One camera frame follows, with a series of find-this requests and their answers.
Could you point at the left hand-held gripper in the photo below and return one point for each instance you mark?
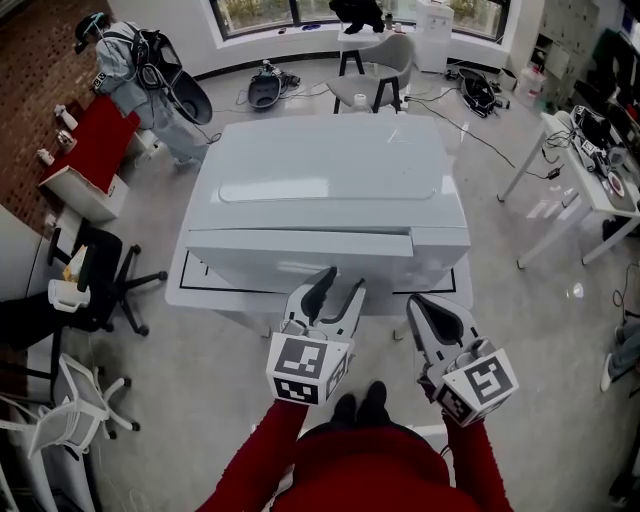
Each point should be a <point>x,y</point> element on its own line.
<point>305,360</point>

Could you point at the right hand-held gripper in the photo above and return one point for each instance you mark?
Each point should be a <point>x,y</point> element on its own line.
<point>480,385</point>

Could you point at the large white printer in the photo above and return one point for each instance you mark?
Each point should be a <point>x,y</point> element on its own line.
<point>325,150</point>

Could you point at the person's left forearm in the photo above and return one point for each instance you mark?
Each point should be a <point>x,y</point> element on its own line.
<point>250,460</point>

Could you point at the person's right forearm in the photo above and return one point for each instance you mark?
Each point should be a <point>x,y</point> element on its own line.
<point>475,460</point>

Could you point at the person's right black shoe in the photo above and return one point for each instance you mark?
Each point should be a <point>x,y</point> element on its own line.
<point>372,402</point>

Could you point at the person's black shoe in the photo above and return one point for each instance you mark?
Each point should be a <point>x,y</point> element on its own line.
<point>345,410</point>
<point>372,402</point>

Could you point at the person's left black shoe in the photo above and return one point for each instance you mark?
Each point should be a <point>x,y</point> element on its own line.
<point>345,410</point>

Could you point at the white table with tape outline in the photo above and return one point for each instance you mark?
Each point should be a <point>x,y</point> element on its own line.
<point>220,300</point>

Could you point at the person's red top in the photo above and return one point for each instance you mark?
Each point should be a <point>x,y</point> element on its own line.
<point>370,470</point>

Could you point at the black power adapter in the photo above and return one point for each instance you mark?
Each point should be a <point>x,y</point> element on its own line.
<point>554,173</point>

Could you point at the clear plastic bottle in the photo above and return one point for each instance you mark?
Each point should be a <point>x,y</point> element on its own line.
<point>362,102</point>

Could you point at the white work table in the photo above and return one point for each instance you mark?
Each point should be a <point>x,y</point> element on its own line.
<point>590,190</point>

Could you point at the black office chair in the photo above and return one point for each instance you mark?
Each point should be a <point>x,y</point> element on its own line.
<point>110,280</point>

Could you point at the black oval shell case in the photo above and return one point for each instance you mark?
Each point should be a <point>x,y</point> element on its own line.
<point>265,92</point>
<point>192,100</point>

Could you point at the red and white disc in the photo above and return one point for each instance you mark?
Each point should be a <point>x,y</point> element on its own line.
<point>616,184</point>

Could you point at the black open bag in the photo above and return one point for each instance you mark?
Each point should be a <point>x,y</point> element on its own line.
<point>480,92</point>

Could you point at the grey shell chair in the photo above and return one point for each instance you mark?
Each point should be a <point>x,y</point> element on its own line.
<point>380,65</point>

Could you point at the yellow packet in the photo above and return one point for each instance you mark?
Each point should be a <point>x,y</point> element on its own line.
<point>74,262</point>

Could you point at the white plastic jug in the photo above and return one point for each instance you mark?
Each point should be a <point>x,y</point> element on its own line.
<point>530,82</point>

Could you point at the white cup holder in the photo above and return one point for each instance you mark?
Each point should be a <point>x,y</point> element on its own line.
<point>67,297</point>

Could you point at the small white table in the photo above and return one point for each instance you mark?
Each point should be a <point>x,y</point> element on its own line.
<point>350,37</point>

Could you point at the white mesh chair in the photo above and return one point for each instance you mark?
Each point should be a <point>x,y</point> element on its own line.
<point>75,415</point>

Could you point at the white water dispenser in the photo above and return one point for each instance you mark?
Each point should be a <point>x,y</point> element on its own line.
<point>435,35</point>

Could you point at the red top cabinet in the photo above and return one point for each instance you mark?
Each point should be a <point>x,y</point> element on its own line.
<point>90,145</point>

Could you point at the black framed window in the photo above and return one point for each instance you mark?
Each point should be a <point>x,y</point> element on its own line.
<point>275,12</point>

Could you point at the black desk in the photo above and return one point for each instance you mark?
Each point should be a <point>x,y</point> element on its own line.
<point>25,320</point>

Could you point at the grey lockers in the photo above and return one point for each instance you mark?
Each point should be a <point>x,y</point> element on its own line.
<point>565,50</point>

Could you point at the clothes rack with clothes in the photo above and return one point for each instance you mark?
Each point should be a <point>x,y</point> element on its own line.
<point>615,60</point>

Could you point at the small pale bottle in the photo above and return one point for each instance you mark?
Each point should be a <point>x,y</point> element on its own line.
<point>45,155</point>

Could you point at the small white spray bottle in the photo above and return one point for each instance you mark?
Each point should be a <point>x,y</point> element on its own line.
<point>67,117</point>

